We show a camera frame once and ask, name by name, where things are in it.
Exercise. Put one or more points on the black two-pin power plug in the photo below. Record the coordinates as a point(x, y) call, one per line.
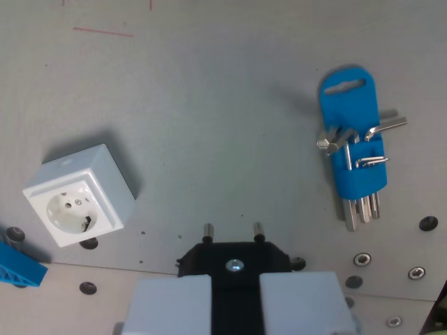
point(235, 289)

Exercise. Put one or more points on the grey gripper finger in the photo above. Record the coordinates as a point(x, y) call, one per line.
point(167, 307)
point(304, 303)

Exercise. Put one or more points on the medium silver hex key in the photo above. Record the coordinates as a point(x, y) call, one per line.
point(364, 211)

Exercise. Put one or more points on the thin silver hex key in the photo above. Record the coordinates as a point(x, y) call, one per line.
point(372, 161)

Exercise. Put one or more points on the blue hex key holder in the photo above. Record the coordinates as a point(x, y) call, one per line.
point(352, 104)

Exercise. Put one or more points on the large bent silver hex key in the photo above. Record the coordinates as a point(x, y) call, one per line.
point(386, 126)

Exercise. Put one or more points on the silver socket head screw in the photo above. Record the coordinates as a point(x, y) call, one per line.
point(362, 259)
point(416, 273)
point(394, 321)

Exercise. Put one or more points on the white wall socket box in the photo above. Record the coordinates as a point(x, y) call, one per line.
point(75, 195)

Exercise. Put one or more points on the black table screw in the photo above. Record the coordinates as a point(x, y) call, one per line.
point(88, 243)
point(87, 288)
point(14, 233)
point(299, 263)
point(428, 223)
point(354, 281)

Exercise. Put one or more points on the blue ribbed plastic part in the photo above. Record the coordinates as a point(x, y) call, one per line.
point(19, 268)

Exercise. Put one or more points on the thick silver hex key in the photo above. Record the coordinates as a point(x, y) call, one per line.
point(324, 143)

